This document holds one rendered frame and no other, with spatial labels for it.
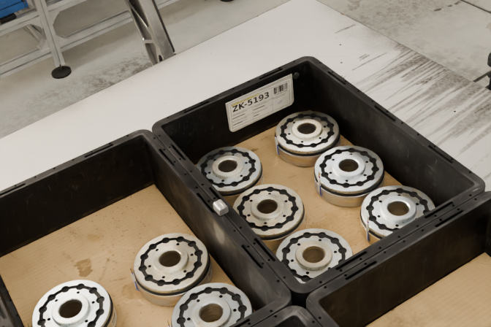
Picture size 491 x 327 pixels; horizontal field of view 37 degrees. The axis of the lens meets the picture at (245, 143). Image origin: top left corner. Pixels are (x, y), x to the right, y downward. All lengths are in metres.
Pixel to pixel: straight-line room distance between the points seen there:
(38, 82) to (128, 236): 1.99
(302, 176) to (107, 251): 0.31
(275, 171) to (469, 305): 0.36
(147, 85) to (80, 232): 0.56
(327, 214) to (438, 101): 0.50
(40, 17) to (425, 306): 2.20
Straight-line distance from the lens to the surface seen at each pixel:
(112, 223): 1.11
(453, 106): 1.48
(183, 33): 3.13
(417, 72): 1.56
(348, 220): 1.06
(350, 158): 1.10
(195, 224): 1.04
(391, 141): 1.09
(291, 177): 1.13
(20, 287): 1.08
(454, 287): 0.99
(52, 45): 2.96
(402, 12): 3.15
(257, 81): 1.16
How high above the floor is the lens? 1.60
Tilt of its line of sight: 40 degrees down
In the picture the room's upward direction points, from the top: 8 degrees counter-clockwise
